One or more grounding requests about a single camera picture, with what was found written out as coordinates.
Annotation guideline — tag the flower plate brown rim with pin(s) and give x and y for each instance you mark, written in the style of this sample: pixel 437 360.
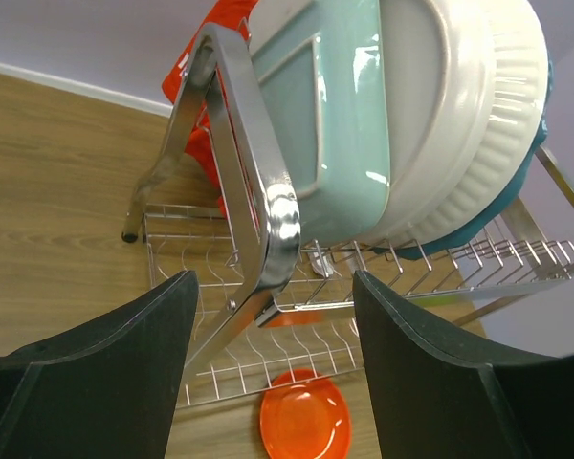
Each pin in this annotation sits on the flower plate brown rim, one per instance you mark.
pixel 519 90

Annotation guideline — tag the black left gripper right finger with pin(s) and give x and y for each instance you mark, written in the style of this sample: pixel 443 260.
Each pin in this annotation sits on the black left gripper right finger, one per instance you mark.
pixel 439 391

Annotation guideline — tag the orange garment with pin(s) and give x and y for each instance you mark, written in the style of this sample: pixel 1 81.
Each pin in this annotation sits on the orange garment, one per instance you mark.
pixel 229 14

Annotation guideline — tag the lime green plate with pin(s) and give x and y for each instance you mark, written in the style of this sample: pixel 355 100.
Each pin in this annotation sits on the lime green plate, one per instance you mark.
pixel 437 299

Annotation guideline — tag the orange plastic plate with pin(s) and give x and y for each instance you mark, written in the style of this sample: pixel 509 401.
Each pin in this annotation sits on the orange plastic plate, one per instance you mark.
pixel 302 416

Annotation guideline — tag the steel wire dish rack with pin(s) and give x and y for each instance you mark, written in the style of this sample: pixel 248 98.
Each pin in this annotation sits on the steel wire dish rack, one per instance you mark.
pixel 268 304

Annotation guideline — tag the cream plate blue swirl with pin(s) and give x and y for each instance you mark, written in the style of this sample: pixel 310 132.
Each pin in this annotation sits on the cream plate blue swirl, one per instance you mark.
pixel 439 70

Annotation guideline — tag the mint rectangular plate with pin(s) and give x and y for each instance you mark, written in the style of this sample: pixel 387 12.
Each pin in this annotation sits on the mint rectangular plate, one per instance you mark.
pixel 320 70

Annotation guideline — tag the teal scalloped plate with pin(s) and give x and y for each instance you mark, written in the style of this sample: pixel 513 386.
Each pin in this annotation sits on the teal scalloped plate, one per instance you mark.
pixel 462 236

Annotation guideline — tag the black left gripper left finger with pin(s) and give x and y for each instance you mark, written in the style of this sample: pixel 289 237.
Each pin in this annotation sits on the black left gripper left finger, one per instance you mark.
pixel 104 389

